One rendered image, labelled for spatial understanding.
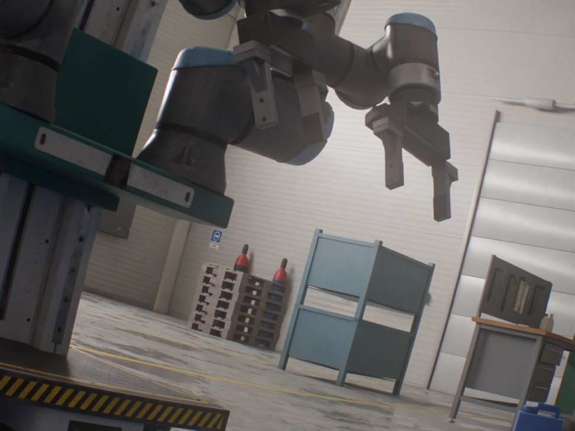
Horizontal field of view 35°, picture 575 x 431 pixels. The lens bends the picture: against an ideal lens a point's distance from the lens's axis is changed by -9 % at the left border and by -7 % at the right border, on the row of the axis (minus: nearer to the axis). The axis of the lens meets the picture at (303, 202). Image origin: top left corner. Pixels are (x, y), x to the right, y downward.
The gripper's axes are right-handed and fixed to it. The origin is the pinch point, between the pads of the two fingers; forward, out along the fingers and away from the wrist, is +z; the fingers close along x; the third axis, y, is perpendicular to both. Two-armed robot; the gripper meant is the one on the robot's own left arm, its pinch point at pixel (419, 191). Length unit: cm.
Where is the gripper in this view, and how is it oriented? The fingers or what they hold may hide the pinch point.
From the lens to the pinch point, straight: 154.1
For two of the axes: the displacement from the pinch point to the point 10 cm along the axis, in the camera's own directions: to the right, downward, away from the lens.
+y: 7.7, -2.8, -5.8
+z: -0.3, 8.8, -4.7
